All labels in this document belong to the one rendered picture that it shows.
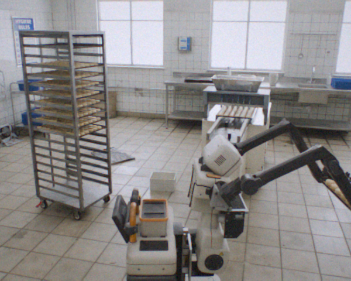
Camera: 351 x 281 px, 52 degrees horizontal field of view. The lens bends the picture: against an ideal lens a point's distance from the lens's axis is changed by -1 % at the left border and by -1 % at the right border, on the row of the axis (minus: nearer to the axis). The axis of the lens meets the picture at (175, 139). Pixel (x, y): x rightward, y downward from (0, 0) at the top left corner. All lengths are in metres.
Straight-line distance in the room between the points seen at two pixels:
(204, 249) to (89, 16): 6.49
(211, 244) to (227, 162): 0.47
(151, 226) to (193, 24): 5.70
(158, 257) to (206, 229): 0.32
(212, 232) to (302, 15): 5.64
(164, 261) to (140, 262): 0.12
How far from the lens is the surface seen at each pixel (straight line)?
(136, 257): 1.86
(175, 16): 7.34
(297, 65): 7.20
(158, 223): 1.94
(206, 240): 2.00
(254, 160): 4.24
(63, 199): 3.98
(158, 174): 4.49
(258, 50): 7.25
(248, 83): 4.07
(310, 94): 6.67
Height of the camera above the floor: 1.88
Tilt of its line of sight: 17 degrees down
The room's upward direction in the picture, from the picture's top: 1 degrees clockwise
